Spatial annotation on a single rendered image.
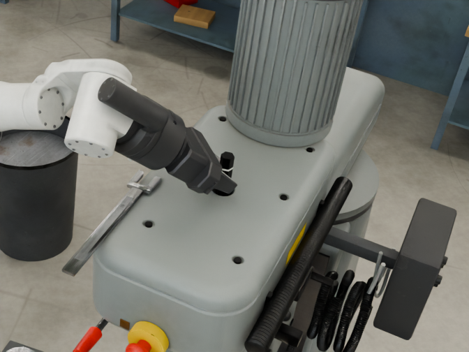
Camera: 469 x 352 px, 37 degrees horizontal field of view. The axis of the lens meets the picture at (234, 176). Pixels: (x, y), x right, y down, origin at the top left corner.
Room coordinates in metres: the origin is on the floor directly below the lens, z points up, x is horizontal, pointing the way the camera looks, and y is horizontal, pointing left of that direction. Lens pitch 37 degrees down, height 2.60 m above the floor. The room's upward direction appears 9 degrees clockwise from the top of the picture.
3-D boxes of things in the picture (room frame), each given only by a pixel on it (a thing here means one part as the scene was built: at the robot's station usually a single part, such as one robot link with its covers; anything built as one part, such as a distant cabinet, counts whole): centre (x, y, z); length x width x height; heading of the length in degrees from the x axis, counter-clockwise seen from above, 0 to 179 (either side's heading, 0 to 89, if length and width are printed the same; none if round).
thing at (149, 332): (0.67, 0.09, 1.76); 0.06 x 0.02 x 0.06; 72
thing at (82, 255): (0.77, 0.17, 1.89); 0.24 x 0.04 x 0.01; 164
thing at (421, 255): (1.07, -0.40, 1.62); 0.20 x 0.09 x 0.21; 162
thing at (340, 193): (0.88, -0.14, 1.79); 0.45 x 0.04 x 0.04; 162
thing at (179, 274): (0.90, 0.01, 1.81); 0.47 x 0.26 x 0.16; 162
